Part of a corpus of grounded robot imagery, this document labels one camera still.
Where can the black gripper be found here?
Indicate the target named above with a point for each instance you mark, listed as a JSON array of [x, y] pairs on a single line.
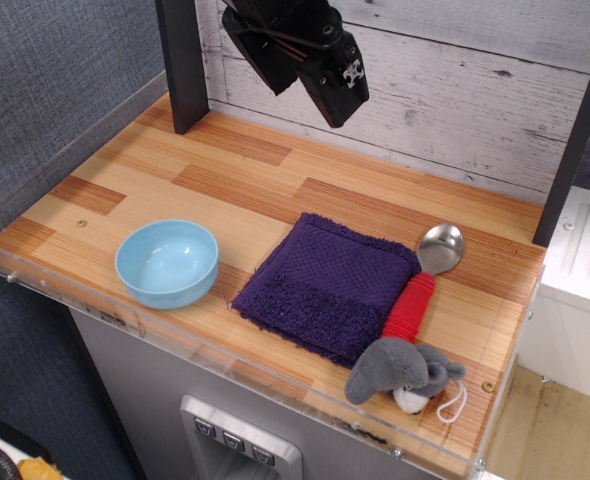
[[333, 76]]

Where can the light blue bowl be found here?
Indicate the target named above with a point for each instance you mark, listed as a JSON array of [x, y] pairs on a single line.
[[168, 264]]

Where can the purple folded cloth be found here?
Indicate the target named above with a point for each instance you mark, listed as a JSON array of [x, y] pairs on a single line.
[[327, 288]]

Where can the grey plush elephant toy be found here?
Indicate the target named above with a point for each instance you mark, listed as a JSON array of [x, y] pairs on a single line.
[[412, 373]]

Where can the grey toy fridge cabinet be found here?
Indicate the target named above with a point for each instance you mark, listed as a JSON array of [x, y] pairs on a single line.
[[146, 384]]

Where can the silver dispenser button panel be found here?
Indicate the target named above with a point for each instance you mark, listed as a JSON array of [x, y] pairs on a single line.
[[227, 447]]

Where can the white toy sink counter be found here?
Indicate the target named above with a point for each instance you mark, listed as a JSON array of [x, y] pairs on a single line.
[[555, 341]]

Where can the yellow object bottom left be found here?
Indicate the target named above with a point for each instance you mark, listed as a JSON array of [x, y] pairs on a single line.
[[38, 469]]

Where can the left dark vertical post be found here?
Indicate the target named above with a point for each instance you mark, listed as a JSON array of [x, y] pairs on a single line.
[[182, 53]]

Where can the dark vertical post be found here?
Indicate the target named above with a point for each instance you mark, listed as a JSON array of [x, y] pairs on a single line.
[[565, 174], [182, 53]]

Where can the spoon with red handle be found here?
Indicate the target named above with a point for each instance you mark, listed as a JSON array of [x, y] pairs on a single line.
[[439, 251]]

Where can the right dark vertical post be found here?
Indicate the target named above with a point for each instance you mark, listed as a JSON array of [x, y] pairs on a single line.
[[565, 174]]

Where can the clear acrylic guard rail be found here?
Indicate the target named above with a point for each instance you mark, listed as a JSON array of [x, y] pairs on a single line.
[[60, 228]]

